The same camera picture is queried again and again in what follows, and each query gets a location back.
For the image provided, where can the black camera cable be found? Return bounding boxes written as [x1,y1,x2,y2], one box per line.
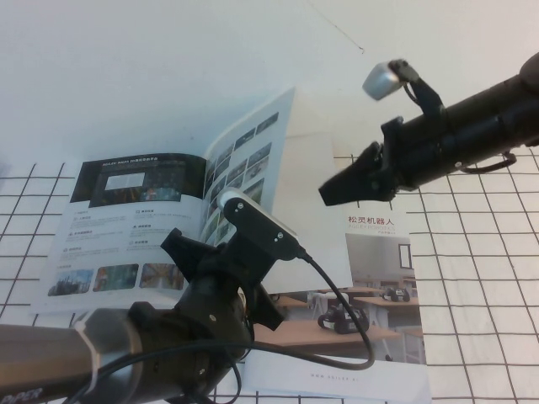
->
[94,246,376,404]
[456,151,518,174]

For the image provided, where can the black left camera cable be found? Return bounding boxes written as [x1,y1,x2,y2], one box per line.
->
[94,246,376,404]

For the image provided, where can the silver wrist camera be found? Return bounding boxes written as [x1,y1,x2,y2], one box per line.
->
[216,189,302,261]
[361,58,447,121]

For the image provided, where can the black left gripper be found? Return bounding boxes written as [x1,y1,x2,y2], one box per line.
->
[162,228,283,332]

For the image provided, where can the white black-grid tablecloth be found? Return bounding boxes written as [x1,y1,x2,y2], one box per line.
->
[0,153,539,404]

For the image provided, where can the closed brochure with robot cover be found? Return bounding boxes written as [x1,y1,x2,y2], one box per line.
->
[242,210,433,404]

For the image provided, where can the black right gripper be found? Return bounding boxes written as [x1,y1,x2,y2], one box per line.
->
[318,117,427,208]

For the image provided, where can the black right camera cable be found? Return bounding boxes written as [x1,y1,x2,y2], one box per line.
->
[456,151,518,174]

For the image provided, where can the white picture book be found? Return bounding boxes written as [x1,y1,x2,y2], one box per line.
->
[29,86,353,316]

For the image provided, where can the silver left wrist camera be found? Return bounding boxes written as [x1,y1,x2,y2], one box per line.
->
[216,189,302,261]

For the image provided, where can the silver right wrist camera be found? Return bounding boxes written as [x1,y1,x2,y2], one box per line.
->
[361,58,447,121]

